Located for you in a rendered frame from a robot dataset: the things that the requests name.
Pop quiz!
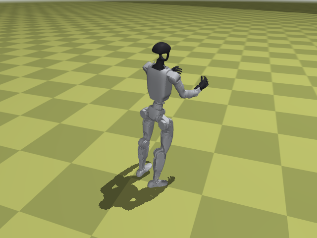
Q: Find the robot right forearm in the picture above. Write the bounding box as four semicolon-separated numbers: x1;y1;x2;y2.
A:
185;87;201;99

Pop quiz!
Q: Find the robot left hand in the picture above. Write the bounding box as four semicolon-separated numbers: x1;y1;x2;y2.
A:
171;66;182;74

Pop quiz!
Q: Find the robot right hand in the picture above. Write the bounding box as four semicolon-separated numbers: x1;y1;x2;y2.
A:
194;76;209;90

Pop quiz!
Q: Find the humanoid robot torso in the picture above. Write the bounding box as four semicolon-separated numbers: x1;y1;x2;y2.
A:
147;61;173;122

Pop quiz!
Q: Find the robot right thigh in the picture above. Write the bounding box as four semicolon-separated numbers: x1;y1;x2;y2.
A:
154;115;173;158

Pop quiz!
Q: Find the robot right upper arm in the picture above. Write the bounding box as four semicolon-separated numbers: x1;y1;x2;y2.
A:
166;71;187;99

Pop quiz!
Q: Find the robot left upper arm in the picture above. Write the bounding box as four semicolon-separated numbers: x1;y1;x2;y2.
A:
143;61;152;73

